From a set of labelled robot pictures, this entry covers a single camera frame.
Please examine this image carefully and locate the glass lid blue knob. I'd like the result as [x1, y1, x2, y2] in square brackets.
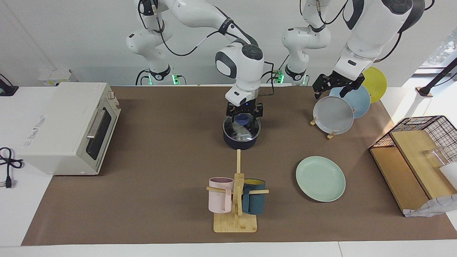
[222, 114, 261, 141]

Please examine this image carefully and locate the light blue plate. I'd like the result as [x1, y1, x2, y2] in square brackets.
[329, 85, 371, 119]

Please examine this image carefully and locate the grey plate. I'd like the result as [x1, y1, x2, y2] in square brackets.
[313, 96, 355, 135]

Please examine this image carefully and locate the yellow plate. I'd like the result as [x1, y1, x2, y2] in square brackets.
[362, 67, 387, 104]

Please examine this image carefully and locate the wooden plate rack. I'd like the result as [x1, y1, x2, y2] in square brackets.
[310, 117, 337, 140]

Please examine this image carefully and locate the green plate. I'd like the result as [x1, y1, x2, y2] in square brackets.
[296, 156, 346, 202]

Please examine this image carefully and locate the teal mug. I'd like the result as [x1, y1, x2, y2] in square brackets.
[242, 179, 266, 215]

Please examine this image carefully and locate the pink mug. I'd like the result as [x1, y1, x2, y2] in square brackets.
[209, 177, 234, 214]

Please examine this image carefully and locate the brown table mat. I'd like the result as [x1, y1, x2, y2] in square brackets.
[21, 86, 457, 246]

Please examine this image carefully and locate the black stand wooden base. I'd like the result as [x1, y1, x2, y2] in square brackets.
[416, 57, 457, 97]

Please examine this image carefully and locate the wooden mug tree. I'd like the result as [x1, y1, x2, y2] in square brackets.
[206, 149, 269, 233]

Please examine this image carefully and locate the clear glass beaker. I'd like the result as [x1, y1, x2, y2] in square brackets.
[423, 146, 451, 168]

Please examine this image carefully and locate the white container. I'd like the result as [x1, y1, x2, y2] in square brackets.
[439, 162, 457, 190]

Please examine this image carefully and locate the white crumpled bag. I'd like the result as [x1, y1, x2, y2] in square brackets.
[403, 194, 457, 217]

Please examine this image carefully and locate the beige toaster oven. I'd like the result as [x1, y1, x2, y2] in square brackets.
[16, 82, 121, 176]

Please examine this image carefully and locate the black device on table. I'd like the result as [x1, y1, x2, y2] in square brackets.
[0, 74, 19, 96]

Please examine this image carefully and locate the black pot blue handle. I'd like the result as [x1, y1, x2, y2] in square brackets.
[222, 118, 261, 150]

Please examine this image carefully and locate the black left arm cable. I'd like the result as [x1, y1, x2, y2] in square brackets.
[314, 0, 434, 63]

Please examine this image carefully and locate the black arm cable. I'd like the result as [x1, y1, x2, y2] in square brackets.
[314, 0, 434, 63]
[137, 0, 250, 57]

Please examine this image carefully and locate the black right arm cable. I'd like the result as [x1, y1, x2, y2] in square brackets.
[137, 0, 250, 57]

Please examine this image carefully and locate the wooden shelf with wire basket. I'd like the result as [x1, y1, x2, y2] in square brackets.
[369, 115, 457, 215]

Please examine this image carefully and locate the black power cord plug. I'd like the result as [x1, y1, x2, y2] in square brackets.
[0, 147, 24, 188]

